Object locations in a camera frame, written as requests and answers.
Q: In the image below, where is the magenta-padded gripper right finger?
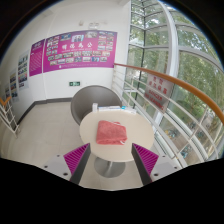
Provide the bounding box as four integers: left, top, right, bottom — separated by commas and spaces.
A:
131, 142, 183, 186

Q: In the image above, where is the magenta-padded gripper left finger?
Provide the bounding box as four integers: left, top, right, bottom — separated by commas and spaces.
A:
42, 142, 92, 186

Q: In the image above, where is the pink terry towel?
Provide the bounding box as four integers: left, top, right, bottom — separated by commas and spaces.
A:
95, 119, 129, 146

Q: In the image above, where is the flat white and blue carton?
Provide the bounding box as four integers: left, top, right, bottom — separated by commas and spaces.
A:
126, 106, 138, 115

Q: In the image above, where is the white danger warning sign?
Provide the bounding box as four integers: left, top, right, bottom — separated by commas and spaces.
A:
143, 87, 172, 115

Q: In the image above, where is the white stair railing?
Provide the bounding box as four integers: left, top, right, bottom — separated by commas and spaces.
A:
0, 96, 21, 140

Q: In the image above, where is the grey round-backed chair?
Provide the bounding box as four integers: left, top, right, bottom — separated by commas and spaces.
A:
70, 84, 124, 127

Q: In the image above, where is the white sign with red characters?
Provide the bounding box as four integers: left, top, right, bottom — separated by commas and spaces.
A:
146, 73, 175, 98

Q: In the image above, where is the green exit sign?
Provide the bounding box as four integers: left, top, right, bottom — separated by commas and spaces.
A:
68, 80, 82, 88

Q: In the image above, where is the white railing with orange handrail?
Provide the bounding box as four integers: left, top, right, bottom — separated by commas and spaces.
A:
112, 62, 224, 168

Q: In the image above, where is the white photo notice board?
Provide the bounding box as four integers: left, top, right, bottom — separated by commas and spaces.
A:
9, 69, 20, 101
17, 50, 31, 91

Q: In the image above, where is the narrow magenta text poster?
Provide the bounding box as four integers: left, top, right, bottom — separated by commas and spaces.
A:
28, 39, 46, 78

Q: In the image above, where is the large magenta photo poster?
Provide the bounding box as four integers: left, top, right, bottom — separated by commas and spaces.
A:
42, 30, 118, 74

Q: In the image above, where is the grey round table pedestal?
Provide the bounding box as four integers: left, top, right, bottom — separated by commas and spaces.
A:
93, 156, 127, 179

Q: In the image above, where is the white-framed glass window wall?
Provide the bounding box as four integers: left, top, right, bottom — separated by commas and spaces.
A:
124, 0, 224, 162

